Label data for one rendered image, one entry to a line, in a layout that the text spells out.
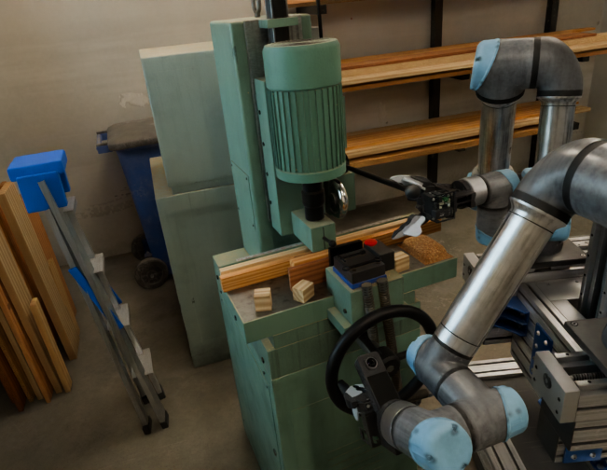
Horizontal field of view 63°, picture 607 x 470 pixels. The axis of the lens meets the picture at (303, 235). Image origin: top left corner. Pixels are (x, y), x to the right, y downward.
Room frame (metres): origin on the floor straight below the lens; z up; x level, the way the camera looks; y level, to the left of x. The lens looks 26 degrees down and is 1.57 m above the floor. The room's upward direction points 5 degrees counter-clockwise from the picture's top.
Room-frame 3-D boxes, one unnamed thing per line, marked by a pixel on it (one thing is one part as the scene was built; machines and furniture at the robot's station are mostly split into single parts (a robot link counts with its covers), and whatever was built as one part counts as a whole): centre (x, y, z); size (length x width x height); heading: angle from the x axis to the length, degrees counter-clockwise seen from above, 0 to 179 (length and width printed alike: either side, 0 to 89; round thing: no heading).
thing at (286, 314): (1.11, -0.10, 0.87); 0.61 x 0.30 x 0.06; 110
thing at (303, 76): (1.20, -0.04, 1.32); 0.18 x 0.18 x 0.31
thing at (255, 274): (1.22, -0.09, 0.92); 0.67 x 0.02 x 0.04; 110
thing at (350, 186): (1.43, -0.12, 1.02); 0.09 x 0.07 x 0.12; 110
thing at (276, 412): (1.31, 0.01, 0.36); 0.58 x 0.45 x 0.71; 20
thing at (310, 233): (1.22, -0.03, 0.99); 0.14 x 0.07 x 0.09; 20
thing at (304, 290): (1.04, 0.01, 0.92); 0.04 x 0.03 x 0.04; 141
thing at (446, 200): (1.11, -0.35, 1.09); 0.12 x 0.09 x 0.08; 111
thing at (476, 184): (1.15, -0.42, 1.09); 0.08 x 0.05 x 0.08; 21
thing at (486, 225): (1.17, -0.51, 0.99); 0.11 x 0.08 x 0.11; 68
